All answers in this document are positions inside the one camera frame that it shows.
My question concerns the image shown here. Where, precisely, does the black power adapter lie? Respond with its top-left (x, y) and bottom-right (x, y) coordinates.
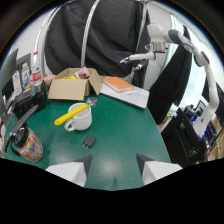
top-left (82, 134), bottom-right (97, 150)

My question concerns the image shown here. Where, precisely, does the floral patterned kettle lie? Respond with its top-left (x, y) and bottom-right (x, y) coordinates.
top-left (3, 104), bottom-right (44, 164)

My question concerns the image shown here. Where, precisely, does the white ceramic mug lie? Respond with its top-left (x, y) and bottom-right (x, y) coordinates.
top-left (64, 102), bottom-right (93, 132)

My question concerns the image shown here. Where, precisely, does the silver laptop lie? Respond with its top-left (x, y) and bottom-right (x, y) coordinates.
top-left (99, 82), bottom-right (150, 110)

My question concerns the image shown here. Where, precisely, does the black storage crate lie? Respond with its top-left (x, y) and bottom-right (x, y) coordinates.
top-left (13, 79), bottom-right (48, 120)

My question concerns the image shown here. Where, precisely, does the open cardboard box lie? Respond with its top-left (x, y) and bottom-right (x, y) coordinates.
top-left (47, 67), bottom-right (103, 102)

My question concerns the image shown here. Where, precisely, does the orange book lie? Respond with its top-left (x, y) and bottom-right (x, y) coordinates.
top-left (102, 76), bottom-right (135, 94)

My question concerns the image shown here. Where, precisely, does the yellow item in box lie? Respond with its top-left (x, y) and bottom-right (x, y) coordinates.
top-left (60, 75), bottom-right (79, 81)

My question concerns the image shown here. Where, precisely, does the pink item in box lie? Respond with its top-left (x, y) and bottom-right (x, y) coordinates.
top-left (75, 66), bottom-right (92, 80)

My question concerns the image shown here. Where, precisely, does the plastic water bottle red label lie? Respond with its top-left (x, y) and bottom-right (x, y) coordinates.
top-left (31, 50), bottom-right (43, 88)

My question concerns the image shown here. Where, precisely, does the black monitor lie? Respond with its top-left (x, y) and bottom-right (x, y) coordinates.
top-left (0, 48), bottom-right (20, 116)

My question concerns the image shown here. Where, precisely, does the black curtain cloth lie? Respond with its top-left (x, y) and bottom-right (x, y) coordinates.
top-left (44, 0), bottom-right (152, 89)

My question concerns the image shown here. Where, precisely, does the yellow handled adjustable wrench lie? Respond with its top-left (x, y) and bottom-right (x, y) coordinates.
top-left (54, 97), bottom-right (98, 127)

